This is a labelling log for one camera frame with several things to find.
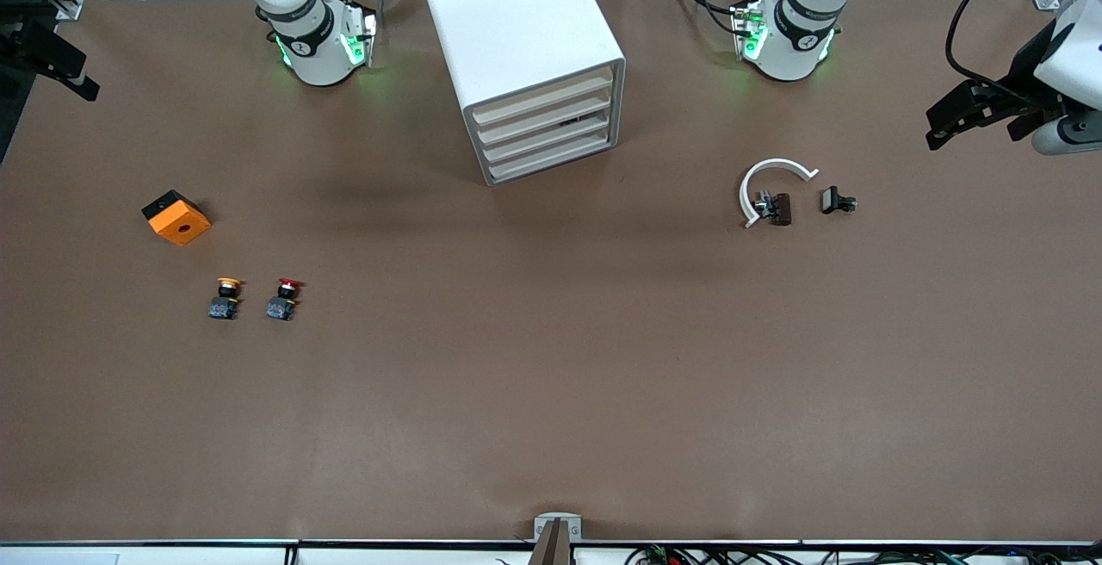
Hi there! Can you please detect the yellow push button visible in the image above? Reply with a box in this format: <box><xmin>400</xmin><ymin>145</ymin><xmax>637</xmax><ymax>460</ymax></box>
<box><xmin>207</xmin><ymin>277</ymin><xmax>245</xmax><ymax>321</ymax></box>

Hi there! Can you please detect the red push button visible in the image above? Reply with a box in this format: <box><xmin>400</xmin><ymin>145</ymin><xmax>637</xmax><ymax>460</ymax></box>
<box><xmin>264</xmin><ymin>278</ymin><xmax>305</xmax><ymax>322</ymax></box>

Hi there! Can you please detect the white drawer cabinet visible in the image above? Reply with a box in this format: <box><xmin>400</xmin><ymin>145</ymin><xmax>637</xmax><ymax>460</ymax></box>
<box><xmin>417</xmin><ymin>0</ymin><xmax>627</xmax><ymax>187</ymax></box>

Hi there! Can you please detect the orange box with hole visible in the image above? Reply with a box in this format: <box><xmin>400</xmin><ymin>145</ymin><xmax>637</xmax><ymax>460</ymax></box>
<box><xmin>141</xmin><ymin>189</ymin><xmax>213</xmax><ymax>247</ymax></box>

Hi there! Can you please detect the dark brown small component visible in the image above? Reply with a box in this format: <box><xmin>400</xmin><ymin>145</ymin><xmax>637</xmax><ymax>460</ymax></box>
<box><xmin>752</xmin><ymin>190</ymin><xmax>793</xmax><ymax>227</ymax></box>

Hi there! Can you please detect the brown paper table cover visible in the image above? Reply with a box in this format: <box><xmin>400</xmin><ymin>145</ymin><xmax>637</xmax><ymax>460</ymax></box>
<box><xmin>0</xmin><ymin>0</ymin><xmax>1102</xmax><ymax>544</ymax></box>

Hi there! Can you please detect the white curved plastic ring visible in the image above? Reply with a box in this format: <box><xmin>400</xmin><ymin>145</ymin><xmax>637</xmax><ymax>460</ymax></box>
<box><xmin>739</xmin><ymin>158</ymin><xmax>820</xmax><ymax>230</ymax></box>

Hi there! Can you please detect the black left arm base cable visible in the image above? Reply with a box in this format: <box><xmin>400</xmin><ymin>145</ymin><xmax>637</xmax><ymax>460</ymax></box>
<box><xmin>666</xmin><ymin>0</ymin><xmax>743</xmax><ymax>39</ymax></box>

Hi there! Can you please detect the tangled cable bundle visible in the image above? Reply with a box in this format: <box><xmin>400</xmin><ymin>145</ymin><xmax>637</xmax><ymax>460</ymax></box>
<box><xmin>495</xmin><ymin>543</ymin><xmax>1102</xmax><ymax>565</ymax></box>

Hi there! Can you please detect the grey metal bracket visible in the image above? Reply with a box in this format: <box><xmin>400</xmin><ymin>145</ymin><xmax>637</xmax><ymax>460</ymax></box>
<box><xmin>533</xmin><ymin>512</ymin><xmax>584</xmax><ymax>565</ymax></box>

